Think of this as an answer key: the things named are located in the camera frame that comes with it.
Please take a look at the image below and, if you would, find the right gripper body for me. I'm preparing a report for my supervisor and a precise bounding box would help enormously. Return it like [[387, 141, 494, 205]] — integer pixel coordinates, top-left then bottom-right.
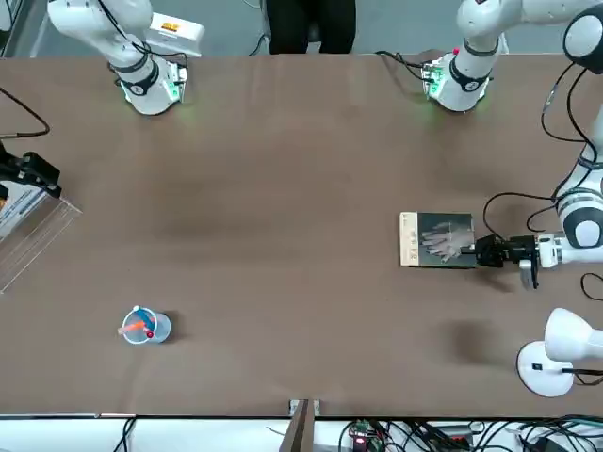
[[0, 140, 29, 183]]

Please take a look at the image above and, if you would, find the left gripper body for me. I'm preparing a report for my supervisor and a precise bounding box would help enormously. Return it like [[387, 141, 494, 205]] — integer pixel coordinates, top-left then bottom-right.
[[506, 234, 539, 267]]

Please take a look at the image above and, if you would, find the dark book with hands cover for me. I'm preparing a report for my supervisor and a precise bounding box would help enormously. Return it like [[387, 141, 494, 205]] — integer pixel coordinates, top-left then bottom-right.
[[399, 211, 478, 270]]

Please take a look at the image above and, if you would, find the clear acrylic storage rack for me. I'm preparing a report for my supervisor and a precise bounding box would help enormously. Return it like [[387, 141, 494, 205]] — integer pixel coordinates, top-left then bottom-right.
[[0, 187, 84, 296]]

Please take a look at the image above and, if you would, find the white desk lamp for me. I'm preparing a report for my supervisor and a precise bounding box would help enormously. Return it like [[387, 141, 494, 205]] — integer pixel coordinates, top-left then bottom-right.
[[516, 307, 603, 398]]

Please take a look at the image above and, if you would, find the black power supply unit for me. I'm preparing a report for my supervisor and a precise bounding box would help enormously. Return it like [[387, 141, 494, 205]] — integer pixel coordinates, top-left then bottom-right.
[[423, 421, 478, 444]]

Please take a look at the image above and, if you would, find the blue marker white cap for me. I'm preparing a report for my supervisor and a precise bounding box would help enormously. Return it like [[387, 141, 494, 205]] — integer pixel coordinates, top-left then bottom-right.
[[132, 305, 156, 333]]

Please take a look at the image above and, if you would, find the white box orange label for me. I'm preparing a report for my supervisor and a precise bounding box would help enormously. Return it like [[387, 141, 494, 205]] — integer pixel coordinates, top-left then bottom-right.
[[146, 11, 206, 58]]

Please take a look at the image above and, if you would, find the green circuit board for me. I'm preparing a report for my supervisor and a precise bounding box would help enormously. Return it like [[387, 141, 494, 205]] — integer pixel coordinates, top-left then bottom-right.
[[347, 417, 383, 452]]

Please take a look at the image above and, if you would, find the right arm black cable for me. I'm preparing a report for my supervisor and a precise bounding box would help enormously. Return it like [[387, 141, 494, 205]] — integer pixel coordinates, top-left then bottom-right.
[[0, 87, 52, 141]]

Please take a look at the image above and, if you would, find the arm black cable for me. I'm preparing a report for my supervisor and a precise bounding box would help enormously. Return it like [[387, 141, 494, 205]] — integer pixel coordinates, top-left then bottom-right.
[[0, 87, 52, 141], [482, 60, 597, 246]]

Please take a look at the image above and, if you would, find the black lamp power cable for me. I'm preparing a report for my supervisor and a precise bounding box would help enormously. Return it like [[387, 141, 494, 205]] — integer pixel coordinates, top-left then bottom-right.
[[561, 271, 603, 386]]

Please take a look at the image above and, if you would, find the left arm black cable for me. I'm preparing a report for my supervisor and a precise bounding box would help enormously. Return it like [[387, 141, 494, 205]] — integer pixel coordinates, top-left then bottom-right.
[[482, 60, 597, 246]]

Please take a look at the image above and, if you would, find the aluminium frame post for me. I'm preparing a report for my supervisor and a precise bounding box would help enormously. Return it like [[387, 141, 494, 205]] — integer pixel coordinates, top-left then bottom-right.
[[282, 398, 322, 452]]

